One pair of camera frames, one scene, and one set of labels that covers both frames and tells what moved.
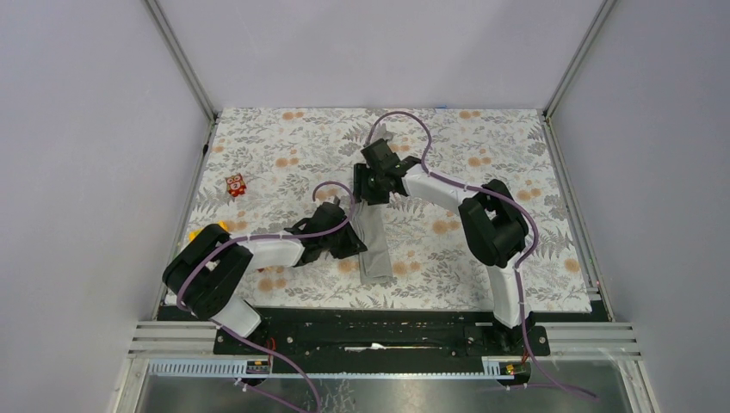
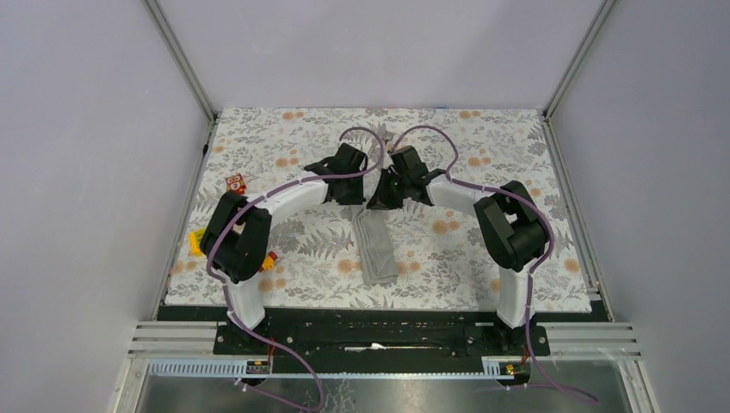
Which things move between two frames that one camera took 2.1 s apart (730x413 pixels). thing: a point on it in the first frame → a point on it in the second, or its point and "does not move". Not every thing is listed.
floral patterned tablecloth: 269,171 does not move
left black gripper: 353,244 → 356,198
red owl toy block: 236,186 does not move
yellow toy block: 194,233 does not move
